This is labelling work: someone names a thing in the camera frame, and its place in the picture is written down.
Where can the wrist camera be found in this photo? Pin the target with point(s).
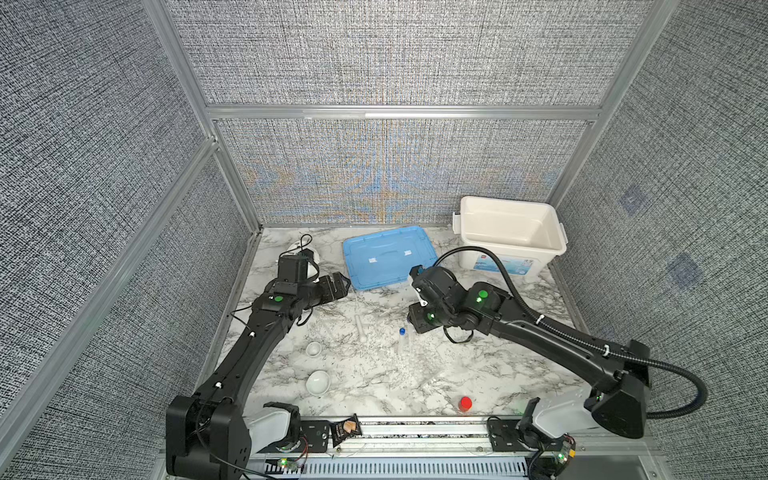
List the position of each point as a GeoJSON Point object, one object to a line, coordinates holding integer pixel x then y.
{"type": "Point", "coordinates": [416, 284]}
{"type": "Point", "coordinates": [291, 275]}

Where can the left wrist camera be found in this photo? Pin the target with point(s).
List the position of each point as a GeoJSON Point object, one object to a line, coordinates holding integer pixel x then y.
{"type": "Point", "coordinates": [291, 275]}

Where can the white plastic storage bin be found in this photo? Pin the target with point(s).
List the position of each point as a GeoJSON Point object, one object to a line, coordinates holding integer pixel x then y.
{"type": "Point", "coordinates": [526, 236]}

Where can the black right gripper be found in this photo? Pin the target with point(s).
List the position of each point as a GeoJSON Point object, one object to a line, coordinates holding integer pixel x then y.
{"type": "Point", "coordinates": [415, 314]}

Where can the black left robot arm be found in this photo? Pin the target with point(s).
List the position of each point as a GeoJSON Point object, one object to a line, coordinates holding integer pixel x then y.
{"type": "Point", "coordinates": [206, 434]}

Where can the blue plastic bin lid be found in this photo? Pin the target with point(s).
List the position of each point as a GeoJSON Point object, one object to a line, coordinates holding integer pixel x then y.
{"type": "Point", "coordinates": [386, 258]}

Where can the small white ceramic dish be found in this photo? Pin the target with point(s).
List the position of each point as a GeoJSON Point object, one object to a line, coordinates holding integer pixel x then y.
{"type": "Point", "coordinates": [313, 349]}

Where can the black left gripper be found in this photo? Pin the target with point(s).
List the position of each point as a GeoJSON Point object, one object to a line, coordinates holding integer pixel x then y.
{"type": "Point", "coordinates": [328, 293]}

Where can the red capped vial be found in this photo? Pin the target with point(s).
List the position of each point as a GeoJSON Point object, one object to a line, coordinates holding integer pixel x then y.
{"type": "Point", "coordinates": [465, 404]}

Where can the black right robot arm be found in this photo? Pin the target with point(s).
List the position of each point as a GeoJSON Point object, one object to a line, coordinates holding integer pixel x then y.
{"type": "Point", "coordinates": [614, 396]}

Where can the blue capped test tube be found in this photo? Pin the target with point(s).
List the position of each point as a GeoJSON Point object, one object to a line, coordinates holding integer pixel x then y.
{"type": "Point", "coordinates": [402, 341]}

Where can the small circuit board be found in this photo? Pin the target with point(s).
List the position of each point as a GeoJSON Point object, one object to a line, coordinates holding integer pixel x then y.
{"type": "Point", "coordinates": [344, 429]}

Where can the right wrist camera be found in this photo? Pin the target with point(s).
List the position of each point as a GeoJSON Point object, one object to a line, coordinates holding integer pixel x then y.
{"type": "Point", "coordinates": [416, 284]}

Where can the white alarm clock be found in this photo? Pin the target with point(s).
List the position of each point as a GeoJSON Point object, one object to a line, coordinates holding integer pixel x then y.
{"type": "Point", "coordinates": [312, 268]}

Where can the aluminium front rail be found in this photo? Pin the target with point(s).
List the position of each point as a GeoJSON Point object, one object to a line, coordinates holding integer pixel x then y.
{"type": "Point", "coordinates": [469, 447]}

